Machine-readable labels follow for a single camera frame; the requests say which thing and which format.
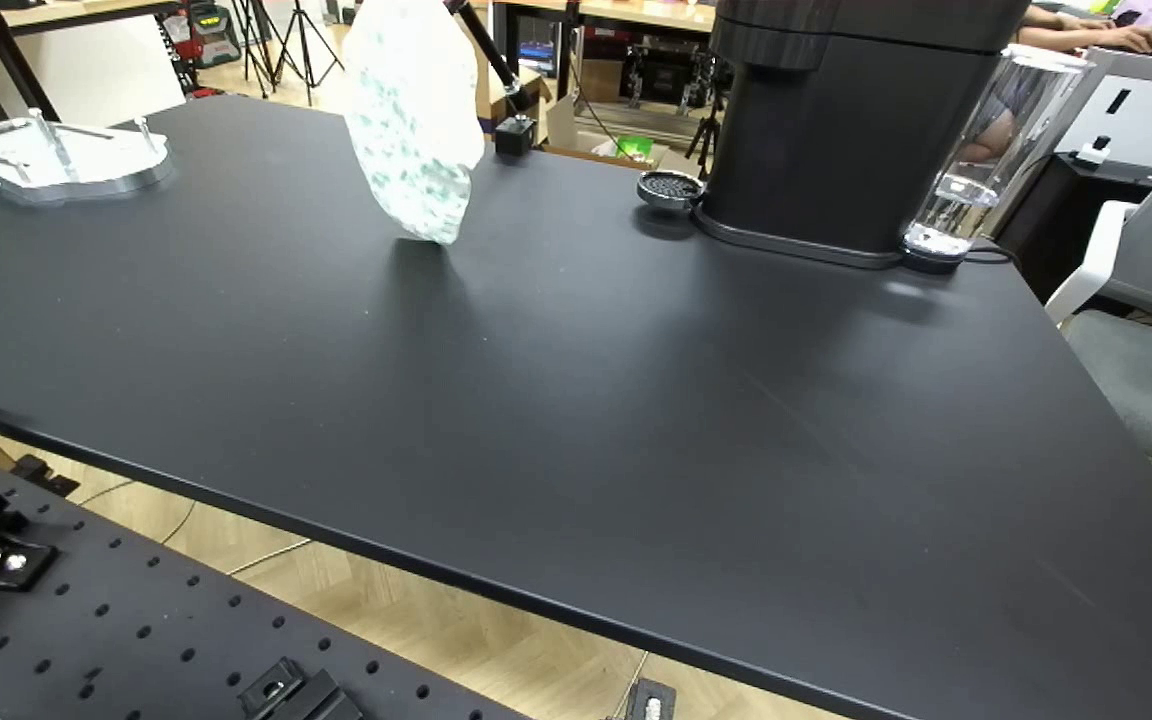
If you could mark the white towel with green print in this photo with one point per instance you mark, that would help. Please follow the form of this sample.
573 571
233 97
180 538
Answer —
413 125

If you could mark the round black lid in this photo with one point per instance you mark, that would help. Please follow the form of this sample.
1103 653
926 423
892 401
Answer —
670 188

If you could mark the small black and white clip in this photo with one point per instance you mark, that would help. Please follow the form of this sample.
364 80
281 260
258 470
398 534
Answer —
648 703

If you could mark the black box-shaped machine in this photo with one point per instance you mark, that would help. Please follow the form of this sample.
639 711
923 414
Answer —
841 105

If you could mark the small black mounting block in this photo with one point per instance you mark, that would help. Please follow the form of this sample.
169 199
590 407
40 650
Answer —
287 685

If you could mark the clear glass cup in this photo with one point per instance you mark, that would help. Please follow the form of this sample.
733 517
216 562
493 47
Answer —
997 155

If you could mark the black perforated mounting board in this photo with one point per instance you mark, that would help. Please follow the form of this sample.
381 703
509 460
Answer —
137 627

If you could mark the white chair back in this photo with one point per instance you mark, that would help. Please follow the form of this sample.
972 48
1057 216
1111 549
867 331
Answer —
100 67

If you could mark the white plastic dish rack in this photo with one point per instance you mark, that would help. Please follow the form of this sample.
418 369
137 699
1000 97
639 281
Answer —
50 149

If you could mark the long wooden desk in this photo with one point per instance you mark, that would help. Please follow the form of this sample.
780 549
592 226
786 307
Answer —
31 14

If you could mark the black camera on jointed arm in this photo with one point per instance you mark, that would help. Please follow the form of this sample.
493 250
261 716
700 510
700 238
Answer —
509 125

